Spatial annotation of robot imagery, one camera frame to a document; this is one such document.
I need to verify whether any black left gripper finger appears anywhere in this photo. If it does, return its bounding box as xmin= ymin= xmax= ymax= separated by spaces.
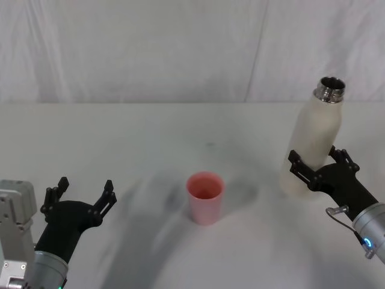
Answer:
xmin=88 ymin=179 xmax=117 ymax=227
xmin=40 ymin=176 xmax=72 ymax=215

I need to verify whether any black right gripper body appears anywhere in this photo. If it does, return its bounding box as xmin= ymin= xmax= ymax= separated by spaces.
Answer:
xmin=312 ymin=163 xmax=380 ymax=223

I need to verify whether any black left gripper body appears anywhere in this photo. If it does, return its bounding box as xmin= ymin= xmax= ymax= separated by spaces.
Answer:
xmin=34 ymin=199 xmax=102 ymax=265

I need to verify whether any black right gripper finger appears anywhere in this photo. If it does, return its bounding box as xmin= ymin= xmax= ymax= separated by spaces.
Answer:
xmin=328 ymin=144 xmax=361 ymax=176
xmin=287 ymin=149 xmax=320 ymax=192

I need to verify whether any cream vacuum bottle steel neck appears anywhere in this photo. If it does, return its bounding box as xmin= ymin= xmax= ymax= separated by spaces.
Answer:
xmin=277 ymin=76 xmax=347 ymax=200

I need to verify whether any white table cloth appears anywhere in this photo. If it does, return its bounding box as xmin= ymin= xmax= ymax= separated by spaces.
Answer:
xmin=0 ymin=101 xmax=385 ymax=289

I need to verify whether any pink cup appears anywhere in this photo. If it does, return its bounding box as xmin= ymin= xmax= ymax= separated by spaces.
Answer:
xmin=185 ymin=171 xmax=226 ymax=226

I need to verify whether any white curtain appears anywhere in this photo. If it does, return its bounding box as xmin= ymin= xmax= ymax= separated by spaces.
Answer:
xmin=0 ymin=0 xmax=385 ymax=105

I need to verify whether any thin dark cable silver plug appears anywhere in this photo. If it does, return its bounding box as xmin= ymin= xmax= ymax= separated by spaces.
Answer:
xmin=325 ymin=205 xmax=375 ymax=260

